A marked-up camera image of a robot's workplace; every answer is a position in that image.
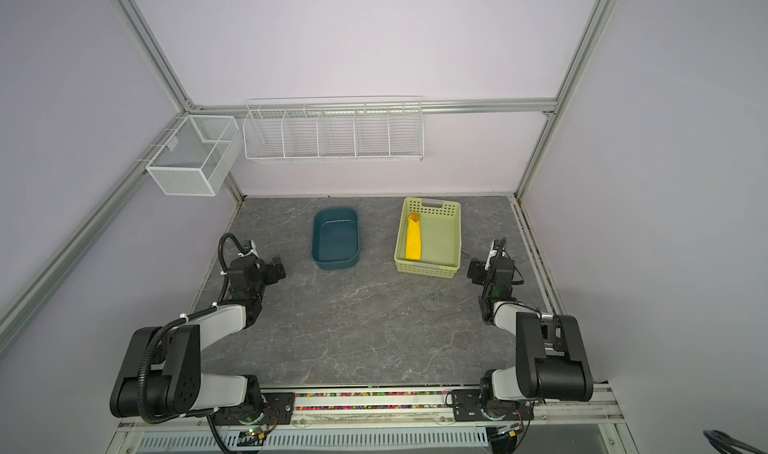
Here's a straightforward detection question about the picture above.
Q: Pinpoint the yellow paper napkin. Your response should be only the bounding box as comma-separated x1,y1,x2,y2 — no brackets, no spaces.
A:
405,213,422,261

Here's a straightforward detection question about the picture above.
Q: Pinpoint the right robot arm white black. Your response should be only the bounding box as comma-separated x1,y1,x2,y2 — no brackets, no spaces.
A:
467,252,594,421

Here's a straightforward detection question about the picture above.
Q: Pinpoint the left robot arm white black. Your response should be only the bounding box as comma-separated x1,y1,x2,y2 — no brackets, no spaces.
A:
109,232,286,425

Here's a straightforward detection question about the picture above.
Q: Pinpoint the light green perforated basket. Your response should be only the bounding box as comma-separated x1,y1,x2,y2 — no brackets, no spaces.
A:
394,197,462,279

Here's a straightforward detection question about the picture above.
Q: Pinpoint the dark teal plastic tub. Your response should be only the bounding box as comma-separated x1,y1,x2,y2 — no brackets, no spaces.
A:
311,207,361,271

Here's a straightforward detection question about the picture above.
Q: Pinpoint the white mesh box basket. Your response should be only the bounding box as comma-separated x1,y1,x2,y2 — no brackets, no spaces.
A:
146,115,244,197

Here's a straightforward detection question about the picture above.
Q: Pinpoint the white vent grille strip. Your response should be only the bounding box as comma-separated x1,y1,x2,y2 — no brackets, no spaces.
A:
133,427,490,453

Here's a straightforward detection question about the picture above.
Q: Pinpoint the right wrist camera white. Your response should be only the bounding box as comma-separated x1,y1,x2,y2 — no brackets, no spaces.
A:
486,238,506,264

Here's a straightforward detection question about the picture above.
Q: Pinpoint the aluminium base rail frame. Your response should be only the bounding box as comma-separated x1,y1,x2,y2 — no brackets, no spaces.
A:
108,384,638,453

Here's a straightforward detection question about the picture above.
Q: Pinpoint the white wire shelf rack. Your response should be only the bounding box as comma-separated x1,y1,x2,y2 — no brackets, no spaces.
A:
243,96,425,162

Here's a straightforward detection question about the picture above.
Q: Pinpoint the black cable bottom right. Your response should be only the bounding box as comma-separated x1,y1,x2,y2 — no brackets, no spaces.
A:
703,429,766,454

